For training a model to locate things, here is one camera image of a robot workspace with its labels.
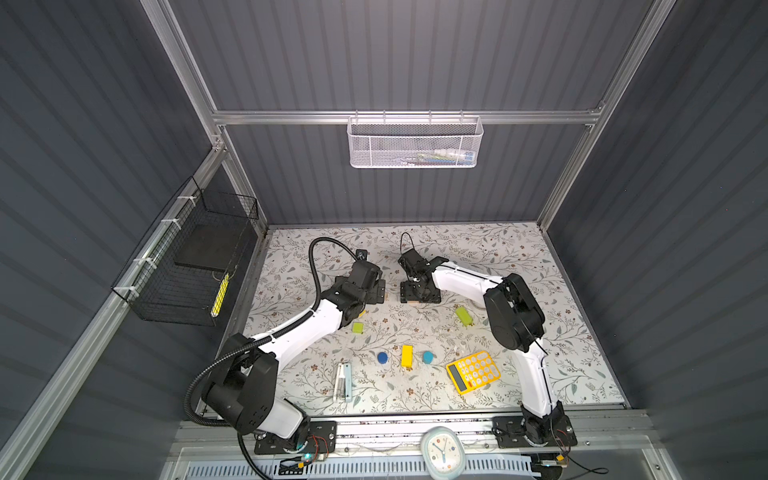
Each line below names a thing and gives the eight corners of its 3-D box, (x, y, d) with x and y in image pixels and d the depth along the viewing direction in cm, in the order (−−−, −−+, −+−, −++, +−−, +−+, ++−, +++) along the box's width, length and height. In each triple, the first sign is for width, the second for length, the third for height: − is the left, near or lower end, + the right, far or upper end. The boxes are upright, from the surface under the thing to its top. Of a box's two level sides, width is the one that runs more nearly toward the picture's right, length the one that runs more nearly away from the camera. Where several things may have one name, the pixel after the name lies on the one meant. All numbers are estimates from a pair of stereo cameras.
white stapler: (334, 402, 81) (332, 399, 78) (338, 366, 87) (337, 362, 84) (351, 402, 81) (349, 399, 78) (354, 366, 87) (352, 362, 84)
